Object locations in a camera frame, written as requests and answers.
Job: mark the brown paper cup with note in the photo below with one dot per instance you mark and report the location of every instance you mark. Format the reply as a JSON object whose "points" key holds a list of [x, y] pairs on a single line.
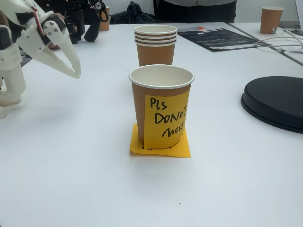
{"points": [[138, 113]]}

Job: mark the plain brown paper cup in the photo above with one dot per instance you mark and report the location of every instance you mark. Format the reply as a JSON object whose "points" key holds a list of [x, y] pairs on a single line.
{"points": [[105, 26]]}

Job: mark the brown stacked paper cup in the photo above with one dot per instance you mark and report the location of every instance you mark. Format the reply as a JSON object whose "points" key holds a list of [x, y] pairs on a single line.
{"points": [[154, 55], [154, 28], [155, 38], [155, 41]]}

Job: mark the brown paper cup with logo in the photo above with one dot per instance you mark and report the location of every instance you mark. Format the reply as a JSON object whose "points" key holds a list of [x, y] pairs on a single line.
{"points": [[270, 21]]}

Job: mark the black bag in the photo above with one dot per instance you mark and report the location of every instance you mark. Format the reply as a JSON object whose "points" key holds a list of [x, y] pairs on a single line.
{"points": [[132, 16]]}

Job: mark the person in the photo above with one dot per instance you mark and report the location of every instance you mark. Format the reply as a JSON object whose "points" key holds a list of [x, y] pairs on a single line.
{"points": [[194, 11]]}

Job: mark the black printed brochure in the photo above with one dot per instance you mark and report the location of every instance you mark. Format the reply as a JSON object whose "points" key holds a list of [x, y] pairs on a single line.
{"points": [[220, 39]]}

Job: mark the yellow handwritten sticky note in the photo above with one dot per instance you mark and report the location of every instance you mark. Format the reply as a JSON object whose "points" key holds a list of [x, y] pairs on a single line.
{"points": [[182, 151]]}

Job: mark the black round disc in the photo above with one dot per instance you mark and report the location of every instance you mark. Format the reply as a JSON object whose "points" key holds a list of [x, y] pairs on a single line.
{"points": [[274, 99]]}

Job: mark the silver laptop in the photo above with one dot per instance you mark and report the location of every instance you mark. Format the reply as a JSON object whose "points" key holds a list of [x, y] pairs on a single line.
{"points": [[290, 24]]}

